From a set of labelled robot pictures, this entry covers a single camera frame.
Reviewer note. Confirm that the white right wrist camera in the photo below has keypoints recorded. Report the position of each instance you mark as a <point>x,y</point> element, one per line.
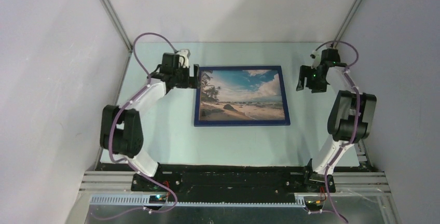
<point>316,56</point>

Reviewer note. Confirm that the grey slotted cable duct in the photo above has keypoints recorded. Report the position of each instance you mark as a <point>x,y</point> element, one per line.
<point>151,200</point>

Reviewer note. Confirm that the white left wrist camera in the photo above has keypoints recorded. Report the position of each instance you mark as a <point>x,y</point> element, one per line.
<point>184,55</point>

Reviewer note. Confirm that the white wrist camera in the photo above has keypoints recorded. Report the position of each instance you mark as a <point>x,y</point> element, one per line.
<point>184,55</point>
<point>316,56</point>

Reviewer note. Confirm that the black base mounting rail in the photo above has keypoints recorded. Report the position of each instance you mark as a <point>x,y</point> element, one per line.
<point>292,182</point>

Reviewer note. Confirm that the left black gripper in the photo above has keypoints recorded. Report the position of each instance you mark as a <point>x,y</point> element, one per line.
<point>190,82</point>

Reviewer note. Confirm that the left aluminium corner post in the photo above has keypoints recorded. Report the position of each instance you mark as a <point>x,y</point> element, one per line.
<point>117,23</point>

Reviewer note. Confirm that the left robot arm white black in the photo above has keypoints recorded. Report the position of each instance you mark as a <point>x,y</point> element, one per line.
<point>121,131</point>

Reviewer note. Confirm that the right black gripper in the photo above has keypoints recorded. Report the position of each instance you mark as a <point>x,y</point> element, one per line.
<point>305,71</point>

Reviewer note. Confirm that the wooden picture frame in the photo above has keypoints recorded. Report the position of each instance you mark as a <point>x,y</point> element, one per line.
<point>242,123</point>

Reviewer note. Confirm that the beach photo print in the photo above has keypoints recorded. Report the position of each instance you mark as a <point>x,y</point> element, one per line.
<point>242,95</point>

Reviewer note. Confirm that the aluminium corner post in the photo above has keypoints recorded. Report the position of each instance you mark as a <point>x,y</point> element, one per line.
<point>117,23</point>
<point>356,4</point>

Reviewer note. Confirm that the right aluminium corner post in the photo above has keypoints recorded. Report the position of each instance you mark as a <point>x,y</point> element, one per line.
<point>356,4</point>

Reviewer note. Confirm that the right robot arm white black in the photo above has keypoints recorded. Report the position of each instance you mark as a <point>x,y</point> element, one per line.
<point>351,116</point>

